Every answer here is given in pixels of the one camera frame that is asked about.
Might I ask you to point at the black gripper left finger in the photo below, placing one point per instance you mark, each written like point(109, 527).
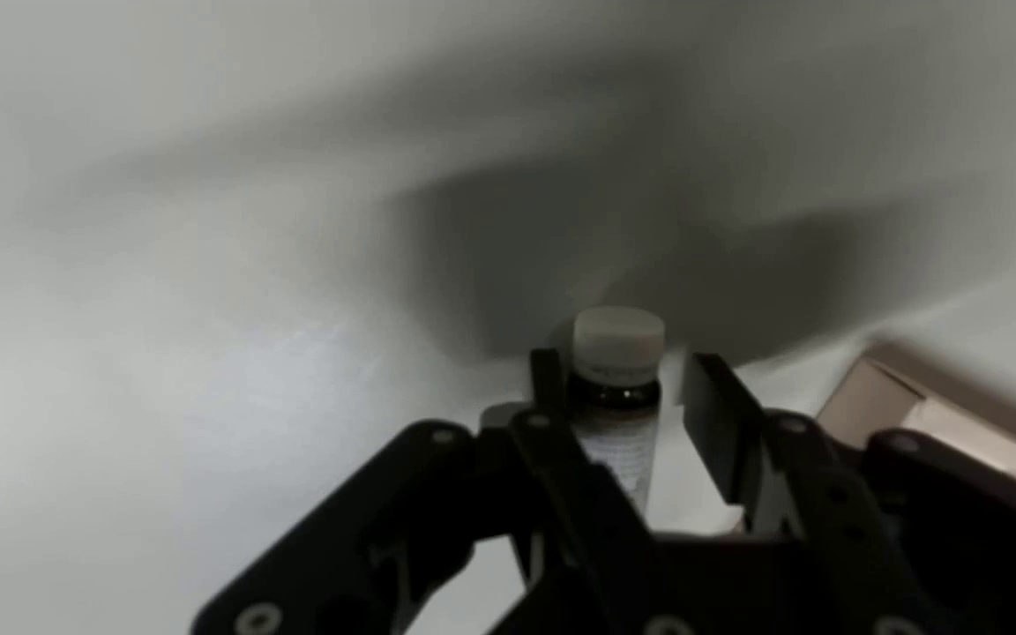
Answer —
point(439, 517)

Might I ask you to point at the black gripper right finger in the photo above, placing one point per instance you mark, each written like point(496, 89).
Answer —
point(872, 517)

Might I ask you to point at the small white capped bottle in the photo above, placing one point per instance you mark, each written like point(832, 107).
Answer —
point(619, 347)

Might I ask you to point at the wooden two-compartment tray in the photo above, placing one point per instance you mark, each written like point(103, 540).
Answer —
point(954, 430)

